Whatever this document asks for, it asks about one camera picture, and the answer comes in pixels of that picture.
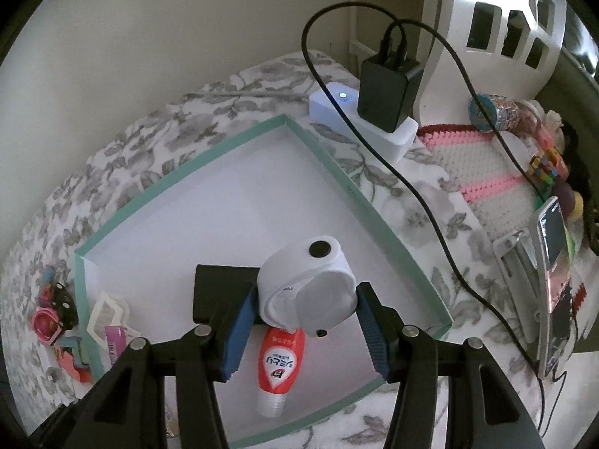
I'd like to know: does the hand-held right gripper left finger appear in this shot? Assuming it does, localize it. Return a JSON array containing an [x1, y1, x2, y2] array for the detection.
[[79, 284, 262, 449]]

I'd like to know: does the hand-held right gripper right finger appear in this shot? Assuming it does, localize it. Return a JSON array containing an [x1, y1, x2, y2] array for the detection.
[[356, 282, 546, 449]]

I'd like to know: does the small black box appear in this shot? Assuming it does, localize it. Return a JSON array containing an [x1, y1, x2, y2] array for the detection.
[[193, 264, 263, 326]]

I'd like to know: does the red and white tube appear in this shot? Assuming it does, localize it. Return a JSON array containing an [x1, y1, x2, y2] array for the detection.
[[255, 327, 308, 420]]

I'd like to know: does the white strap device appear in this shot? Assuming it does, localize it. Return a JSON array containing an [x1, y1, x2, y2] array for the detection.
[[256, 235, 359, 339]]

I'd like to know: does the magenta packet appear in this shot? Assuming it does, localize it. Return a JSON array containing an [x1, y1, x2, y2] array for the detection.
[[105, 326, 130, 366]]

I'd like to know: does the white tray with teal rim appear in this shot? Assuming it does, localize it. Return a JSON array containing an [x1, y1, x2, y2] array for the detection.
[[75, 113, 454, 448]]

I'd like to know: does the orange plastic clip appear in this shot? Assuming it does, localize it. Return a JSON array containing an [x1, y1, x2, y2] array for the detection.
[[55, 337, 95, 385]]

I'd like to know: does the black polka dot hair clip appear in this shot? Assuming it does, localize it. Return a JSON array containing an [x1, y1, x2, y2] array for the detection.
[[50, 281, 77, 331]]

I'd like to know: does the pink round clip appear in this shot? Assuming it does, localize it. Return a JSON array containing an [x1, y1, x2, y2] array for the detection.
[[31, 309, 62, 348]]

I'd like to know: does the metal phone stand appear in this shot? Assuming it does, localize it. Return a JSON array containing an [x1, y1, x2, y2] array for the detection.
[[493, 231, 549, 352]]

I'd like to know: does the pink and white crochet mat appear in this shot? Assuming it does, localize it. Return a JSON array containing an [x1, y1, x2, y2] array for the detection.
[[416, 124, 549, 245]]

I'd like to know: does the white power strip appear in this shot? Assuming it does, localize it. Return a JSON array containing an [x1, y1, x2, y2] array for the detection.
[[309, 82, 419, 167]]

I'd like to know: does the colourful cube toy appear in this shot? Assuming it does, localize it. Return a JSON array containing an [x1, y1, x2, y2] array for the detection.
[[527, 147, 570, 193]]

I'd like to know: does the black charger adapter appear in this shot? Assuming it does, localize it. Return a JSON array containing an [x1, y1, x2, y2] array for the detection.
[[358, 54, 425, 134]]

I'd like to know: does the colourful cylinder toy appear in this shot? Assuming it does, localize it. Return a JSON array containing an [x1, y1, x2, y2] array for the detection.
[[468, 94, 544, 132]]

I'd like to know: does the white lattice board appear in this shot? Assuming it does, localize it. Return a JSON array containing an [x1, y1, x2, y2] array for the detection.
[[418, 0, 571, 123]]

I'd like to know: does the long black cable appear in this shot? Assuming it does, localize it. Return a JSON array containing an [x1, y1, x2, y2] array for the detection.
[[302, 2, 547, 433]]

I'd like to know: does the short black cable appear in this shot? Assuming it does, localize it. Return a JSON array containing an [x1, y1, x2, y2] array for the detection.
[[381, 18, 550, 207]]

